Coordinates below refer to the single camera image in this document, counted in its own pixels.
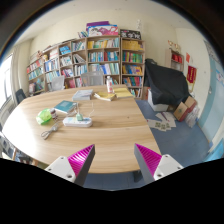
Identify colourful boxes on shelf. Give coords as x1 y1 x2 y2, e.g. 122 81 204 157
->
86 21 118 37

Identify white charger cable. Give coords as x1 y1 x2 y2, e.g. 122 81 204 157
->
76 101 96 119

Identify black cloth cover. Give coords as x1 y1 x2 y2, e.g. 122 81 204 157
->
144 59 190 105

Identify small wall shelf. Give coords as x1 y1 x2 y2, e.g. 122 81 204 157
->
165 49 184 71

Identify white power strip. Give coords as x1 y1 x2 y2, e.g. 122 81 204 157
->
63 117 92 127

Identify white bottle red label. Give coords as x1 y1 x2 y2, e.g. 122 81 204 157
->
106 76 113 93

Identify green charger plug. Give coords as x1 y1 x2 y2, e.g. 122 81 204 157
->
76 113 83 121

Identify teal book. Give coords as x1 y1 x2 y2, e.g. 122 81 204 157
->
55 100 77 114

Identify yellow open book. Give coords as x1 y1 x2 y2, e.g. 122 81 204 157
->
94 92 115 101

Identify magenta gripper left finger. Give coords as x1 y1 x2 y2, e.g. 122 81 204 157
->
46 144 95 186

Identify wooden table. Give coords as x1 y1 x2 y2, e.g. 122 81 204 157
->
3 89 159 173

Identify green plastic bag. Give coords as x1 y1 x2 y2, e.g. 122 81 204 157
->
36 109 52 125

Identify papers on floor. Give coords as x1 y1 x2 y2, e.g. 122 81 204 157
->
147 112 176 132

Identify grey book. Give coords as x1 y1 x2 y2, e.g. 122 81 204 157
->
72 89 93 101

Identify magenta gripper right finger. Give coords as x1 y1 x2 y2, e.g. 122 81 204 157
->
134 144 183 184

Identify large wooden bookshelf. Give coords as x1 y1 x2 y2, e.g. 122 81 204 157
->
26 35 145 99

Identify white mesh chair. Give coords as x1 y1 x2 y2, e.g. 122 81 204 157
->
51 76 65 91

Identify brown cardboard box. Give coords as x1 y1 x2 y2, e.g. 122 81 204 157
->
174 96 197 122

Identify grey office chair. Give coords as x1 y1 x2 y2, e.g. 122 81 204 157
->
81 71 103 86

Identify red hanging banner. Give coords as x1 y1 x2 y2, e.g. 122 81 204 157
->
187 66 197 83

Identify metal scissors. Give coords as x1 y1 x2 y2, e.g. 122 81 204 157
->
41 124 58 140

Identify white storage box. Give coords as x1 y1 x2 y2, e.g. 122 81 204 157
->
146 88 170 113

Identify yellow notebook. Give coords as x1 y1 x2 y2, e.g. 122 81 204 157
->
114 88 132 98

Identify small dark jar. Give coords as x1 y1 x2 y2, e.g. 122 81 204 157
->
50 108 57 120

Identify black chair at window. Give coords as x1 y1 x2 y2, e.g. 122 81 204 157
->
15 89 26 104

